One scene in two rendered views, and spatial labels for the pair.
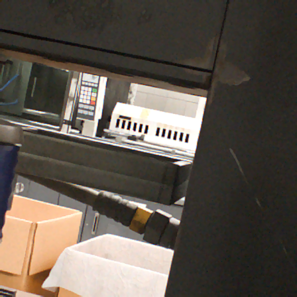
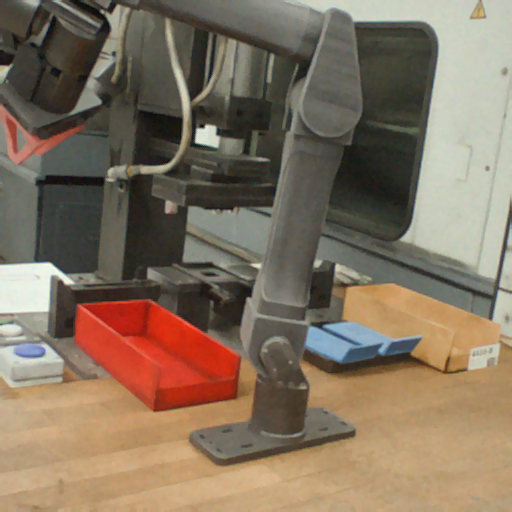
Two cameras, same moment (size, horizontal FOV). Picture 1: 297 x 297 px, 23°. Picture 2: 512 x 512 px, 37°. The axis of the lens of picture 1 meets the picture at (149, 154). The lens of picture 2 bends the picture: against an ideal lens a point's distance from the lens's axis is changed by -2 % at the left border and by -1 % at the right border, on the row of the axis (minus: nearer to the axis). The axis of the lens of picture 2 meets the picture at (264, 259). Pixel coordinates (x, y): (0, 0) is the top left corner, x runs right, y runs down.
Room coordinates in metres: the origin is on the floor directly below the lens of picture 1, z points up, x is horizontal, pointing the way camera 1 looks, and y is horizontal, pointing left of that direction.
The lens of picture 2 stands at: (1.37, 1.08, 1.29)
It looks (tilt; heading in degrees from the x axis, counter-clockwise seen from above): 12 degrees down; 223
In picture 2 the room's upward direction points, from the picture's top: 7 degrees clockwise
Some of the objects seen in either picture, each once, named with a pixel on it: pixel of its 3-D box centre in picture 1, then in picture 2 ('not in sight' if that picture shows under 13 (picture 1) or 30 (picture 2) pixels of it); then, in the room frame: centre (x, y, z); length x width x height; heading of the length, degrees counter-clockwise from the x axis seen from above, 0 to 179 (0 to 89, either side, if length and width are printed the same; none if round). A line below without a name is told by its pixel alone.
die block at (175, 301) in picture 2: not in sight; (212, 300); (0.53, 0.17, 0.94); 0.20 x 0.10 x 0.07; 171
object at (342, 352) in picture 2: not in sight; (330, 337); (0.48, 0.39, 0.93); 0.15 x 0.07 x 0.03; 84
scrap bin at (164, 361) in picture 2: not in sight; (151, 349); (0.75, 0.30, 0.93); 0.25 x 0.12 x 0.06; 81
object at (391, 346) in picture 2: not in sight; (371, 331); (0.39, 0.40, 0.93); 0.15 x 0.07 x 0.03; 82
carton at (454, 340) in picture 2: not in sight; (418, 327); (0.28, 0.42, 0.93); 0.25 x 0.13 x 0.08; 81
